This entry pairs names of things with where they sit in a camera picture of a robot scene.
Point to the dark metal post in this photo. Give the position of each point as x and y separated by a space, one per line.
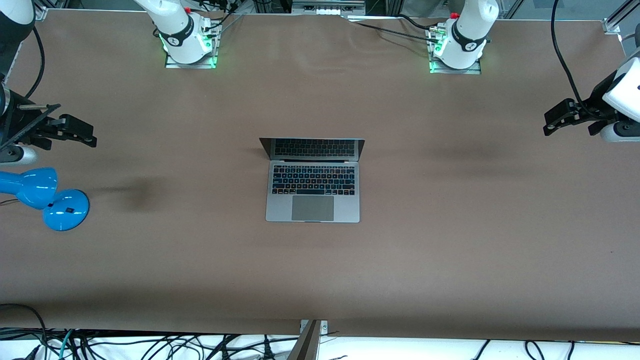
305 347

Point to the grey power strip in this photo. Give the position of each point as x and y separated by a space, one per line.
327 7

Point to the brown table cover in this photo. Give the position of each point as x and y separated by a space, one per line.
450 250

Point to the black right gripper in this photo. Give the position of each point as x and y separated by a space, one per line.
20 126

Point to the aluminium corner bracket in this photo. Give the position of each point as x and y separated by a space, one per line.
40 12
611 25

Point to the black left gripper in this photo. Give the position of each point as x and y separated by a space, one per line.
594 105

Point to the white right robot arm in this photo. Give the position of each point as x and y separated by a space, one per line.
182 40

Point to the grey laptop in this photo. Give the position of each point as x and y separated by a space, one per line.
312 207

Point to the blue desk lamp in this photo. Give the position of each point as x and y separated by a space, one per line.
65 210

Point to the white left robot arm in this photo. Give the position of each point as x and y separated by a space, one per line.
467 35

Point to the small silver edge bracket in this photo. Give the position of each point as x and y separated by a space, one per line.
324 327

